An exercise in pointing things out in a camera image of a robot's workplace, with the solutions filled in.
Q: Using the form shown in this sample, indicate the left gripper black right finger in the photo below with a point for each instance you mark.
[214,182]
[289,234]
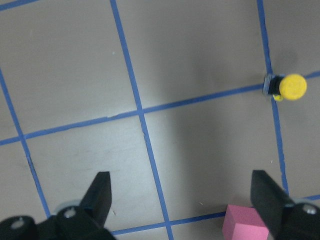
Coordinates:
[270,201]

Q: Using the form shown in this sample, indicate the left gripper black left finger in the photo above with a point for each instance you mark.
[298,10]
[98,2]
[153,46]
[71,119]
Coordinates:
[97,200]

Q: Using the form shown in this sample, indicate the yellow push button switch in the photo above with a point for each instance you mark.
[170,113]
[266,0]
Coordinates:
[291,87]

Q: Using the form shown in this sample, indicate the pink foam cube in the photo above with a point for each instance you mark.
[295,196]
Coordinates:
[243,223]

